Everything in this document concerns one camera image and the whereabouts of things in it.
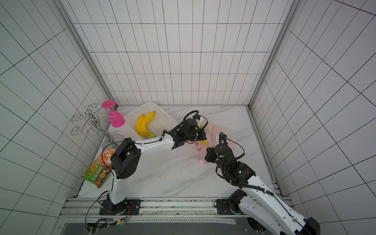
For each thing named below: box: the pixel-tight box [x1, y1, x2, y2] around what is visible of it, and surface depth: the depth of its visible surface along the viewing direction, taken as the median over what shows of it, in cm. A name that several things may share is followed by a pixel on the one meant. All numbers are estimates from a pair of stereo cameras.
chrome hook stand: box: [70, 103, 126, 150], surface depth 78 cm
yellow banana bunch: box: [136, 111, 156, 138], surface depth 102 cm
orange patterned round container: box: [98, 148, 117, 167], surface depth 91 cm
